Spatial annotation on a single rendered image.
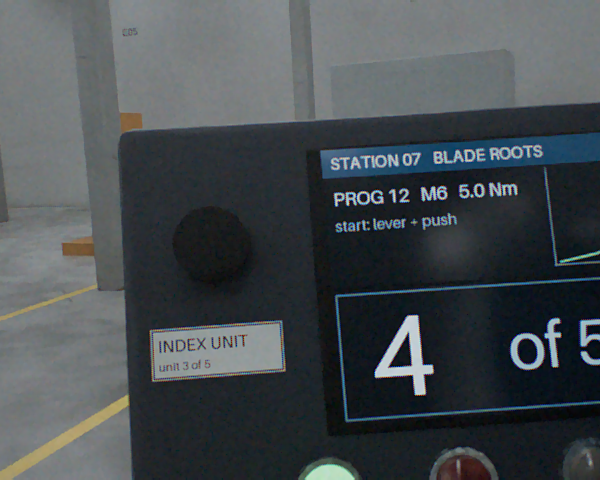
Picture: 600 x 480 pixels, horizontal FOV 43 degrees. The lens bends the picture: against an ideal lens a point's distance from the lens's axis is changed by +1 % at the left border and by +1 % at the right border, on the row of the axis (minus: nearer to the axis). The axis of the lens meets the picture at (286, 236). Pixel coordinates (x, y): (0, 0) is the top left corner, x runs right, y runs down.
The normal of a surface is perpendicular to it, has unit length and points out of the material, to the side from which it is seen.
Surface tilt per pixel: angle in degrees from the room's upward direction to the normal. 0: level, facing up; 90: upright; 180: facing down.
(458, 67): 90
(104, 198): 90
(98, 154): 90
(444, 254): 75
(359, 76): 90
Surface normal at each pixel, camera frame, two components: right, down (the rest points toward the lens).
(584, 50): -0.36, 0.14
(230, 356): 0.05, -0.13
